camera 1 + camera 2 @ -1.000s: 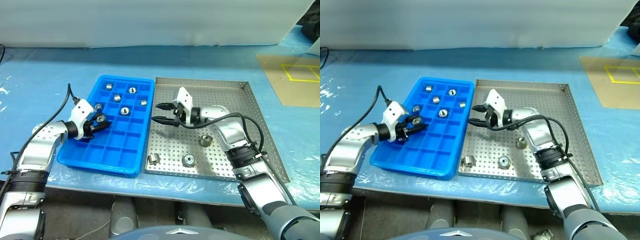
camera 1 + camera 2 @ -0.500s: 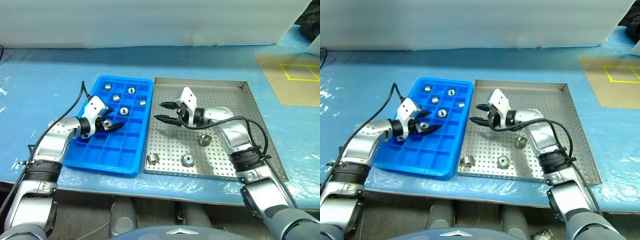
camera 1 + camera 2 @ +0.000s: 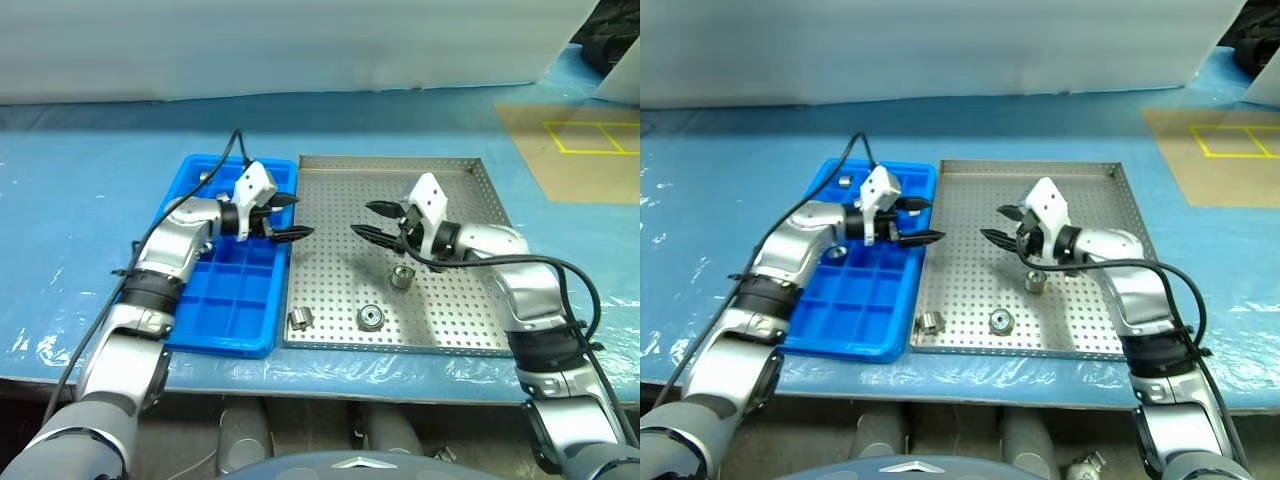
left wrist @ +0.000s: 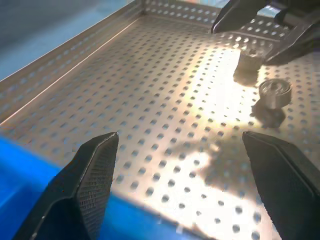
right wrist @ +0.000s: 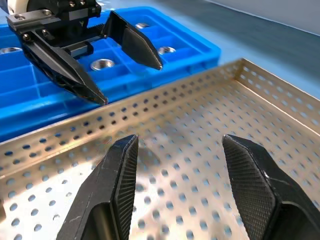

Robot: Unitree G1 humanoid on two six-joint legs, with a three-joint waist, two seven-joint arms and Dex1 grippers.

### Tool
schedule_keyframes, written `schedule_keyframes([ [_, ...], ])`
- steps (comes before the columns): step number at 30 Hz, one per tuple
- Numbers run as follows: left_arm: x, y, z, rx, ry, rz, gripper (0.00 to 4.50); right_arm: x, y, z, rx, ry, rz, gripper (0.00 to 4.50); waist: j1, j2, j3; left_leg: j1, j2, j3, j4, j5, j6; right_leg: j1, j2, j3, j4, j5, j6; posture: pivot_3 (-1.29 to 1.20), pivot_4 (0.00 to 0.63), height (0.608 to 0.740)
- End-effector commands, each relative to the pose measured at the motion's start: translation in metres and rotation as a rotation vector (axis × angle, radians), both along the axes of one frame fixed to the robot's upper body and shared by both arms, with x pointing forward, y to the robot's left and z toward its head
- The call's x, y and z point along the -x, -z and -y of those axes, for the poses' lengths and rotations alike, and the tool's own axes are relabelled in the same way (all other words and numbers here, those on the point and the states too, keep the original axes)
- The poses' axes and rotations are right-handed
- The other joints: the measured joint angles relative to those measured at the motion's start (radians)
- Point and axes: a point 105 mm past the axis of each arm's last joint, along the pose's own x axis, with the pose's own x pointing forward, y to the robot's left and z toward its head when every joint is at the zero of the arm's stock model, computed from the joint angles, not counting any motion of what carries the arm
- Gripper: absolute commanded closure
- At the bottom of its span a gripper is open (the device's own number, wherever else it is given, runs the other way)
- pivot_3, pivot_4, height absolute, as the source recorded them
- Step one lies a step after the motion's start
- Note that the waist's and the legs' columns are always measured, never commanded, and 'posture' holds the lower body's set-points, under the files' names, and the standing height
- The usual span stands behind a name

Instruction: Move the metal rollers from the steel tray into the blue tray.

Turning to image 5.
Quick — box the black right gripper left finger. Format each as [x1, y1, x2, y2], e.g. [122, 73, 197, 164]
[55, 134, 140, 240]

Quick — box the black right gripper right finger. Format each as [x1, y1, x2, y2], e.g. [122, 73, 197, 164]
[221, 133, 320, 240]

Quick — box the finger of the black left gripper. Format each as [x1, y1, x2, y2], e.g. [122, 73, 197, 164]
[21, 29, 109, 106]
[100, 10, 164, 71]

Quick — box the blue plastic compartment tray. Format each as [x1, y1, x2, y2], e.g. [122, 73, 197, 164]
[0, 6, 222, 144]

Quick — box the perforated steel tray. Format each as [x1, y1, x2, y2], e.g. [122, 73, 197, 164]
[0, 57, 320, 240]

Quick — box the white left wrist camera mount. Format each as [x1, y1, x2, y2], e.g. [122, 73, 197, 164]
[6, 0, 31, 14]

